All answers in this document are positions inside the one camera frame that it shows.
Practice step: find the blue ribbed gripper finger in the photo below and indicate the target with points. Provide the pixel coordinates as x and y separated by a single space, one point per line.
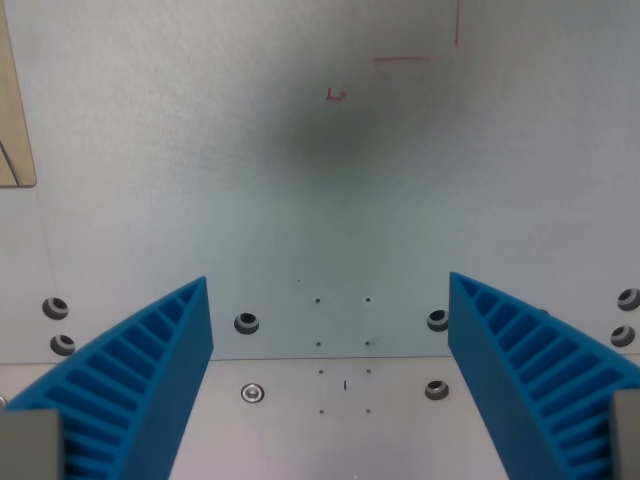
150 370
505 370

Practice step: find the light wooden board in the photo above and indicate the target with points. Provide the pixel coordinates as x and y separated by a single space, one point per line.
14 125

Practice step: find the silver screw in table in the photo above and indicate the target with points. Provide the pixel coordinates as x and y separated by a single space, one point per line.
252 393

